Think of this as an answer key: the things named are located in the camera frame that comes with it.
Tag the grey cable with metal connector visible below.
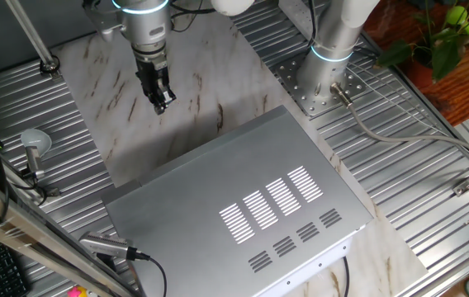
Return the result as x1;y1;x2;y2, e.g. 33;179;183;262
329;81;469;166

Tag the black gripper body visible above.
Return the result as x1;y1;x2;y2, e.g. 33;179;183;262
135;54;171;101

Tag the black microwave power cable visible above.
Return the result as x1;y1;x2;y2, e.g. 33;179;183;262
341;255;351;297

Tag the green potted plant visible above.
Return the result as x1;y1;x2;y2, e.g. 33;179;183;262
377;0;469;83

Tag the thin black wrist camera cable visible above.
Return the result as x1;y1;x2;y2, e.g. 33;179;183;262
169;0;219;34

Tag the reddish brown wooden stand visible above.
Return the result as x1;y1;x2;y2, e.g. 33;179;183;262
362;0;469;127

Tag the slanted aluminium pole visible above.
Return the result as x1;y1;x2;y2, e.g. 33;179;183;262
4;0;63;82

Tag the colourful plastic toy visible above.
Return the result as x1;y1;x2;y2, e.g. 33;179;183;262
65;284;99;297

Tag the black looped cable bundle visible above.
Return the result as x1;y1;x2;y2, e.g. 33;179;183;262
305;0;319;49

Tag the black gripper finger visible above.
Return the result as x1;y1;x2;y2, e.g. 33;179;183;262
158;79;178;107
149;97;168;116

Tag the small steel corner bracket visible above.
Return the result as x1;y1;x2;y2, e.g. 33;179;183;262
452;179;469;197

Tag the white marble pattern mat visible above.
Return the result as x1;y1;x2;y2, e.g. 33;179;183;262
50;0;429;297

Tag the wrist camera with silver bracket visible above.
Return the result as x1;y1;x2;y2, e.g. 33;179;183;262
82;0;131;43

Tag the silver microwave oven body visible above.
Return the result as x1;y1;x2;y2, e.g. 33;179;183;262
101;105;375;297

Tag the black depth camera cable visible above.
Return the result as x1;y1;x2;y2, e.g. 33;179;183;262
126;246;168;297

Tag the silver ribbed depth camera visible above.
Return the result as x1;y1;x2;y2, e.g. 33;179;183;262
78;230;130;262

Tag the perforated aluminium robot base plate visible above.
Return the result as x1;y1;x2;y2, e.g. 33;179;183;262
273;51;370;119

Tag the aluminium frame beam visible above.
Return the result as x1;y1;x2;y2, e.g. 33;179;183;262
0;167;144;297

